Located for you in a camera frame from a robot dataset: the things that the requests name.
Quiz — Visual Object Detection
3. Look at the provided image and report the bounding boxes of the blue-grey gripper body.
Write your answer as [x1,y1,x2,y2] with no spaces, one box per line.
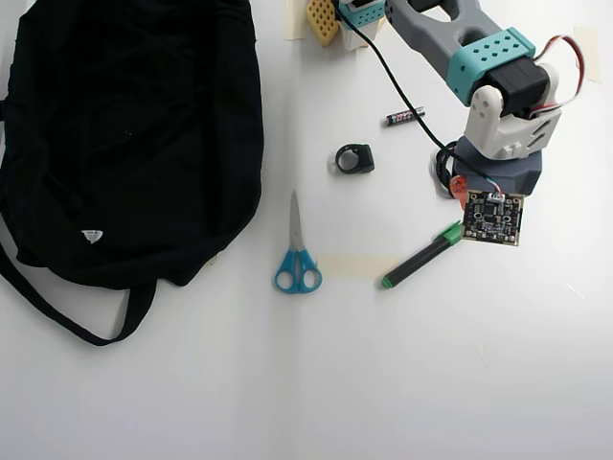
[452,136,543,197]

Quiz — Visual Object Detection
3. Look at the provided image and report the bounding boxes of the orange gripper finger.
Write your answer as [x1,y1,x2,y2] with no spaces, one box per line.
[449,174,471,212]

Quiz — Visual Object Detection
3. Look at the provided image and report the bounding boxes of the green capped black marker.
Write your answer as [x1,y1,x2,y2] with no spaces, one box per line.
[380,219,464,290]

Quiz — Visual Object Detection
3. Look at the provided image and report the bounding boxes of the black fabric bag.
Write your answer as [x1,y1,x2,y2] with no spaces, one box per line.
[0,0,266,347]

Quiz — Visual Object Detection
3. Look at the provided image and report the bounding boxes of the black AAA battery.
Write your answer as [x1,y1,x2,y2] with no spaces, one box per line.
[383,106,427,128]

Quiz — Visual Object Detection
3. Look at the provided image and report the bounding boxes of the long masking tape strip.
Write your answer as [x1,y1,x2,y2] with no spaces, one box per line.
[316,253,406,282]

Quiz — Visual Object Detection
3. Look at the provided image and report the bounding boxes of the torn masking tape piece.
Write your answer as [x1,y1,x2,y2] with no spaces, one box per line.
[573,26,602,85]

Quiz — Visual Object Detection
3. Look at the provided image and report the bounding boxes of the yellow perforated block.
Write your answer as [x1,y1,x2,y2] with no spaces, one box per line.
[306,0,341,48]

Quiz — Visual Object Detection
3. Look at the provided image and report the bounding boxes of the narrow masking tape strip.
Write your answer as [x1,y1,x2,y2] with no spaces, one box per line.
[284,0,307,41]

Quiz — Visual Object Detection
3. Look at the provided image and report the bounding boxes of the coiled black USB cable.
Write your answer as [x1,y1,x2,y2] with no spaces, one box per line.
[433,141,461,200]

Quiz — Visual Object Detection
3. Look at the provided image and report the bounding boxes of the bare camera circuit board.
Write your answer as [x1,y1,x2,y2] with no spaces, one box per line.
[461,189,526,248]

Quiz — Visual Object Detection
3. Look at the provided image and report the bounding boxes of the black plastic ring clip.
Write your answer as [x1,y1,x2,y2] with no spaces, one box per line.
[333,143,376,175]

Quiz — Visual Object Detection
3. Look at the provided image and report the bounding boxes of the black camera cable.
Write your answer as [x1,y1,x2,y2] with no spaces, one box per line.
[334,7,499,193]

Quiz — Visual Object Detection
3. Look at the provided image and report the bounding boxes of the red white servo wires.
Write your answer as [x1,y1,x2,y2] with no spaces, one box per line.
[529,34,586,119]

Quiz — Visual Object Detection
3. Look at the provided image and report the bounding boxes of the blue handled scissors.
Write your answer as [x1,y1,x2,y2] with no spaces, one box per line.
[272,190,323,295]

